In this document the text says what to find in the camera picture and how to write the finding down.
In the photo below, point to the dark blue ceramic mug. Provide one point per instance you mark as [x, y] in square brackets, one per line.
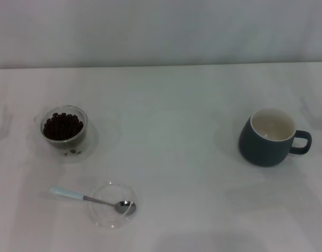
[258, 151]

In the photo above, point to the coffee beans heap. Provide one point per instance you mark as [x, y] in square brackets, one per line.
[62, 127]

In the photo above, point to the clear glass saucer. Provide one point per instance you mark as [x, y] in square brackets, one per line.
[108, 218]

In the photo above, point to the double-wall glass cup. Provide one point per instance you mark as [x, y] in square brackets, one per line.
[89, 136]

